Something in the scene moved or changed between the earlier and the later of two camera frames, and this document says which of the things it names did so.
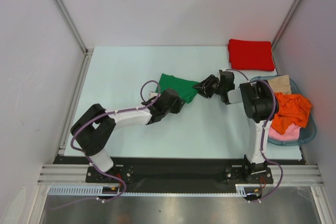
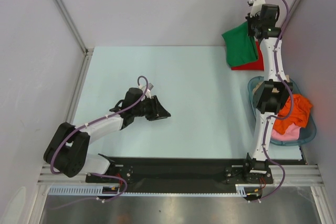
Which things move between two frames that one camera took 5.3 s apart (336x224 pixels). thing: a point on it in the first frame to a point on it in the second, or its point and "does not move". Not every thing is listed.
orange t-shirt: x=293 y=108 does not move
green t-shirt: x=184 y=88 to x=240 y=47
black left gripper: x=177 y=106 to x=157 y=111
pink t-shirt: x=292 y=133 does not move
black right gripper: x=206 y=84 to x=250 y=19
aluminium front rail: x=59 y=174 does not move
